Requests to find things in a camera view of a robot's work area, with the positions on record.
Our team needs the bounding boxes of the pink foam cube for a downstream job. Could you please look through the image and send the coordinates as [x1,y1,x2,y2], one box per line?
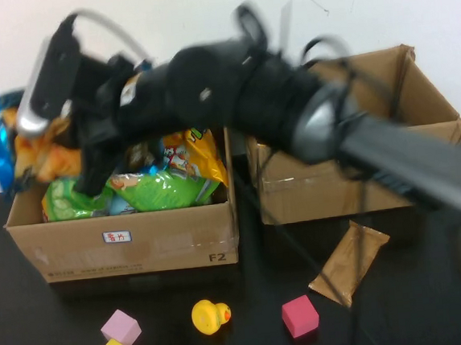
[98,306,144,345]

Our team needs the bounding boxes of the orange yellow snack bag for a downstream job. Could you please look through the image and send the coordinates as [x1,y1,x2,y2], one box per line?
[121,125,229,197]

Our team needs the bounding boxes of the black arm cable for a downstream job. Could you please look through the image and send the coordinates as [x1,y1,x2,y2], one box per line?
[219,27,428,345]

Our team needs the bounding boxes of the grey camera cable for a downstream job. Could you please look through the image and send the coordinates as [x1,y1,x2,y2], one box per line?
[72,2,153,72]

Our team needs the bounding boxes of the magenta foam cube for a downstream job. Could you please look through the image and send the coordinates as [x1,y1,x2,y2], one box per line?
[279,293,322,340]

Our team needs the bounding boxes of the white label with red writing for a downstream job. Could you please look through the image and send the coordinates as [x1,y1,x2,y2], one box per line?
[101,229,133,246]

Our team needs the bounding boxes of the light blue snack packet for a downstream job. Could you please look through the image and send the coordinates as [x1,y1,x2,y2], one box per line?
[105,191,138,216]

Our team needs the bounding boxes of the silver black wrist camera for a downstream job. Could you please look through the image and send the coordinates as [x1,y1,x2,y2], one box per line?
[6,14,93,140]

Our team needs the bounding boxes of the taped plain cardboard box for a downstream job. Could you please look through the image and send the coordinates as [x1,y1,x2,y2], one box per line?
[236,39,461,228]

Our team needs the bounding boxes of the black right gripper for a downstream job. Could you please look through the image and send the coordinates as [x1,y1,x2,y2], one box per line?
[61,49,164,199]

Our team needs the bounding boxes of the brown biscuit packet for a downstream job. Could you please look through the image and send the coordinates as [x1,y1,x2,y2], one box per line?
[302,216,397,312]

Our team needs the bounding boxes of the cardboard box with F2 print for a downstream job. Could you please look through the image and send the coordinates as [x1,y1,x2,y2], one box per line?
[0,123,243,288]

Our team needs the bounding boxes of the yellow rubber duck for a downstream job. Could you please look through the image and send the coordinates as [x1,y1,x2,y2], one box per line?
[189,297,234,337]

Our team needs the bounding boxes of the green cucumber chip bag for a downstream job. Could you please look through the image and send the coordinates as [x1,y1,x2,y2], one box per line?
[39,173,117,224]

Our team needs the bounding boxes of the green Lay's chip bag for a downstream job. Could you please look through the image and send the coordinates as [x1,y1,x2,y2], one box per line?
[108,163,222,216]

